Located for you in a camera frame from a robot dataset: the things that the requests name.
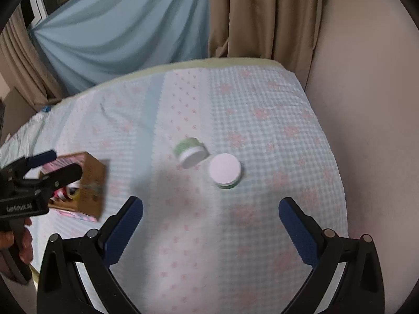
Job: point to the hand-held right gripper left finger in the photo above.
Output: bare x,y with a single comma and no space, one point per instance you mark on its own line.
124,232

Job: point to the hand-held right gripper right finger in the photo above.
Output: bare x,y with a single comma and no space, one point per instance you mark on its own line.
301,235

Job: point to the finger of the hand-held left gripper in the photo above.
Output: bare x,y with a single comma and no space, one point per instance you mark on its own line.
62,176
42,158

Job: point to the red bottle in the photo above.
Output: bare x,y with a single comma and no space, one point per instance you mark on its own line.
61,193

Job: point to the cardboard box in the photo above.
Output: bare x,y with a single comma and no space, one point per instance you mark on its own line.
91,176

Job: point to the green jar white lid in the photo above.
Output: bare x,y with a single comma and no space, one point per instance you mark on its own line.
191,153
225,169

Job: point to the person's left hand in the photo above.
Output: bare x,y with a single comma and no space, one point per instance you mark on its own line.
24,245

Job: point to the blue patterned cloth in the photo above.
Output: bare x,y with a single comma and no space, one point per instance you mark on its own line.
45,108

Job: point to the beige curtain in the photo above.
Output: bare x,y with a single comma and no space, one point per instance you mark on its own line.
262,16
23,62

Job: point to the checked floral bed sheet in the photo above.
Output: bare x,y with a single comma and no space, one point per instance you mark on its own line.
262,137

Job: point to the light blue hanging cloth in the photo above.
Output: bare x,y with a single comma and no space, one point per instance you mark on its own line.
124,29

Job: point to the window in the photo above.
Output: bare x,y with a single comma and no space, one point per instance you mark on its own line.
37,3

